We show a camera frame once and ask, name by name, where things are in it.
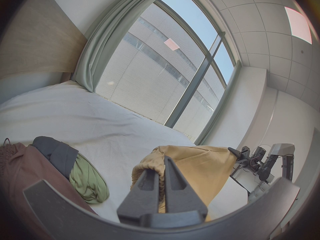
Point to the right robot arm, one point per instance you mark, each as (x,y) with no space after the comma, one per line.
(282,149)

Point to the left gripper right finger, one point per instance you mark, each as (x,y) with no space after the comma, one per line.
(185,204)

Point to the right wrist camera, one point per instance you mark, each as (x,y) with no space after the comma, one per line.
(246,150)

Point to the tan shorts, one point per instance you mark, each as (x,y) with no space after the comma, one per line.
(200,169)

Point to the dark blue garment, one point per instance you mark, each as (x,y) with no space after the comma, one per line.
(57,154)

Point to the ceiling light panel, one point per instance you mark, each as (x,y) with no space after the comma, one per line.
(297,24)

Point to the brown garment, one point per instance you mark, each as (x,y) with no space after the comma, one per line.
(30,169)

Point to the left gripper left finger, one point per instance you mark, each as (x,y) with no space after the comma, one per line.
(145,204)

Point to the green garment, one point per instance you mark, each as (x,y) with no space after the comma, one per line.
(87,184)

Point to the window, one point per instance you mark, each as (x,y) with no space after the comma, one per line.
(150,71)

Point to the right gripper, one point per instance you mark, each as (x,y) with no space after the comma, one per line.
(246,162)

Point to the bed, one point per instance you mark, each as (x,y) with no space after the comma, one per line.
(100,114)

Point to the grey-green curtain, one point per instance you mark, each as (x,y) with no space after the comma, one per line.
(100,46)

